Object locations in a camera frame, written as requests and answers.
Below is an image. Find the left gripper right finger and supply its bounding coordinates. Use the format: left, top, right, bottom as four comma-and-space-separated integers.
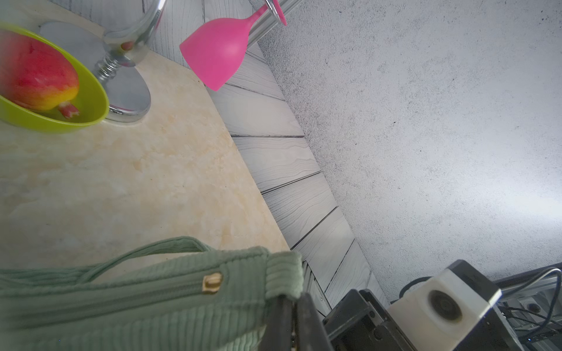
295, 293, 333, 351

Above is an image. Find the pink wine glass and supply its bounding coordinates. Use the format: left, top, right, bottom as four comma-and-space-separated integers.
179, 0, 287, 92

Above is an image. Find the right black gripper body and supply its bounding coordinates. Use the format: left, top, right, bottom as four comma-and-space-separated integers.
323, 289, 416, 351

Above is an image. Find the silver glass rack stand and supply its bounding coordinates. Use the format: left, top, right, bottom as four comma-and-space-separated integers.
39, 0, 167, 124

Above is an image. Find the aluminium front rail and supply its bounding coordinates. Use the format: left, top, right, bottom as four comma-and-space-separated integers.
496, 263, 561, 350

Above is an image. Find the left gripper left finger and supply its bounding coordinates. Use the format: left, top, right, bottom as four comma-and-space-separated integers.
258, 295, 293, 351

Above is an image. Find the red apple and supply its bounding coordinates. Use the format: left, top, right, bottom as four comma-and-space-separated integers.
1, 29, 80, 119

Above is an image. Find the green corduroy bag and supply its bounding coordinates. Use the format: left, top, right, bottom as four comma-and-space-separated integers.
1, 236, 304, 350

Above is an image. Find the right aluminium frame post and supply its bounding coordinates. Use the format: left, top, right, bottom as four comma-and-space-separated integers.
248, 0, 302, 48

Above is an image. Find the green bowl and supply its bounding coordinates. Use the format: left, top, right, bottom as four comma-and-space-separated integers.
1, 23, 109, 133

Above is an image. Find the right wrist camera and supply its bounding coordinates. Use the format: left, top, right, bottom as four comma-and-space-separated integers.
387, 260, 502, 351

